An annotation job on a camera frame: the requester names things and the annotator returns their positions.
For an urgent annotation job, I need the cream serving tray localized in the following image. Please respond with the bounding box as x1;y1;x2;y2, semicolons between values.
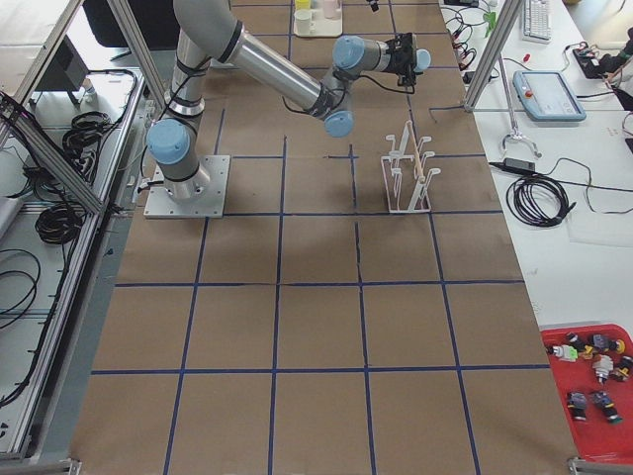
293;6;343;38

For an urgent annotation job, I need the grabber reach tool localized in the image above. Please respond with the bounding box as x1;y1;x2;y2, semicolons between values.
489;9;541;159

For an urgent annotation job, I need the aluminium frame post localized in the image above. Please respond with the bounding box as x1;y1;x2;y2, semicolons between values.
464;0;522;112

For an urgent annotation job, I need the light blue cup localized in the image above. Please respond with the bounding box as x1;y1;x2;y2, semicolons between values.
413;48;432;74

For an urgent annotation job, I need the brown paper table cover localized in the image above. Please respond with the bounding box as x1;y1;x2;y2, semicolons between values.
70;1;575;474

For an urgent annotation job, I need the teach pendant tablet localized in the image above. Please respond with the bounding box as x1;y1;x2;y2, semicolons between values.
512;70;587;123

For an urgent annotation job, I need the black power adapter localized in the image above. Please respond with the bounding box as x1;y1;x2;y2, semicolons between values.
490;157;535;175

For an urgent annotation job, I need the white wire cup rack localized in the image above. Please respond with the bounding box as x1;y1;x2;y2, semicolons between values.
380;120;441;214

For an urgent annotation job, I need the coiled black cable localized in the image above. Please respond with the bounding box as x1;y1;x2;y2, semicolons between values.
506;176;577;229

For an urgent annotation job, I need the pink cup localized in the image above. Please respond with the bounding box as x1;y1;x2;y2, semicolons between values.
322;0;340;19

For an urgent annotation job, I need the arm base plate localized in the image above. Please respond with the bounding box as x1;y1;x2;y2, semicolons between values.
144;155;230;219

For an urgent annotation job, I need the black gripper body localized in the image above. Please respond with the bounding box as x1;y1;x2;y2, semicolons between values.
385;33;415;74

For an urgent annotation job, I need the white keyboard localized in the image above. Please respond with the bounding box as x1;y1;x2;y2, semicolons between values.
520;0;552;44

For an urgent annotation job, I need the red parts tray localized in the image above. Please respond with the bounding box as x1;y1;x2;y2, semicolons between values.
541;324;632;464

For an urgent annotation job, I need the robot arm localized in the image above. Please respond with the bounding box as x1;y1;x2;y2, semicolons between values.
145;1;431;203

